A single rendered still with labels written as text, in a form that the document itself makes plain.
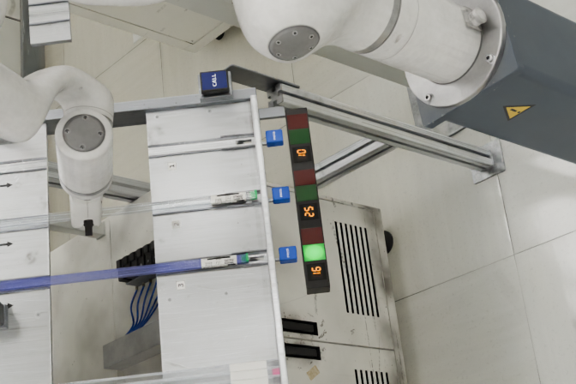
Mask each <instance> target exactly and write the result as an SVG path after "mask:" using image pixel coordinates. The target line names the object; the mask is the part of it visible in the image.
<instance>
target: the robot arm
mask: <svg viewBox="0 0 576 384"><path fill-rule="evenodd" d="M70 1H71V2H74V3H80V4H86V5H96V6H124V7H126V6H144V5H151V4H155V3H162V2H164V1H167V0H70ZM232 2H233V6H234V9H235V12H236V15H237V20H238V23H239V26H240V28H241V29H242V32H243V35H244V36H245V38H246V40H248V42H249V43H250V44H251V46H252V47H253V48H254V49H256V50H257V51H258V52H259V53H260V54H262V55H263V56H264V57H267V58H269V59H271V60H274V61H275V62H279V63H294V62H298V61H300V60H302V59H304V58H306V57H308V56H309V55H311V54H313V53H314V52H316V51H318V50H319V49H320V48H322V47H323V46H325V45H336V46H338V47H340V48H343V49H345V50H348V51H352V52H354V53H356V54H359V55H362V56H364V57H368V58H371V59H373V60H376V61H378V62H381V63H384V64H387V65H389V66H392V67H394V68H397V69H401V70H404V72H405V77H406V80H407V82H408V85H409V87H410V88H411V90H412V92H413V93H414V94H415V95H416V96H417V97H418V98H419V99H420V100H422V102H424V103H425V104H428V105H432V106H434V107H439V108H452V107H455V106H458V105H462V104H464V103H465V102H467V101H469V100H471V99H472V98H474V97H475V96H476V95H478V94H479V93H480V92H481V91H482V90H483V89H484V88H485V87H486V85H487V84H488V83H489V81H490V80H491V78H492V77H493V75H494V73H495V72H496V70H497V68H498V65H499V63H500V60H501V57H502V54H503V51H504V47H505V40H506V22H505V19H504V14H503V12H502V10H501V6H500V4H499V3H498V2H497V0H232ZM7 6H8V0H0V28H1V26H2V24H3V21H4V18H5V16H6V11H7ZM53 100H56V102H58V103H59V104H60V105H61V106H62V108H63V117H62V118H61V120H60V121H59V122H58V124H57V126H56V130H55V142H56V150H57V166H58V174H59V180H60V184H61V185H62V187H63V189H64V190H65V191H66V192H67V193H68V194H69V200H70V212H71V224H72V226H73V227H74V228H81V227H82V226H83V225H84V226H85V234H86V236H92V235H93V225H97V226H99V225H100V224H101V216H102V201H103V194H104V193H105V192H106V191H107V190H108V188H110V186H111V183H112V179H113V130H112V126H113V116H114V100H113V97H112V94H111V92H110V90H109V89H108V88H107V87H106V86H105V85H103V84H102V83H101V82H99V81H97V80H96V79H94V78H93V77H92V76H90V75H89V74H87V73H86V72H84V71H82V70H80V69H78V68H75V67H72V66H66V65H61V66H53V67H50V68H46V69H41V70H39V71H36V72H34V73H32V74H30V75H27V76H26V77H24V78H22V77H21V76H19V75H18V74H16V73H15V72H14V71H12V70H11V69H9V68H7V67H6V66H4V65H3V64H1V63H0V138H1V139H4V140H6V141H11V142H24V141H28V140H29V139H31V138H32V137H34V136H35V135H36V134H37V132H38V131H39V129H40V128H41V126H42V124H43V122H44V120H45V118H46V116H47V113H48V111H49V110H50V107H51V104H52V102H53Z"/></svg>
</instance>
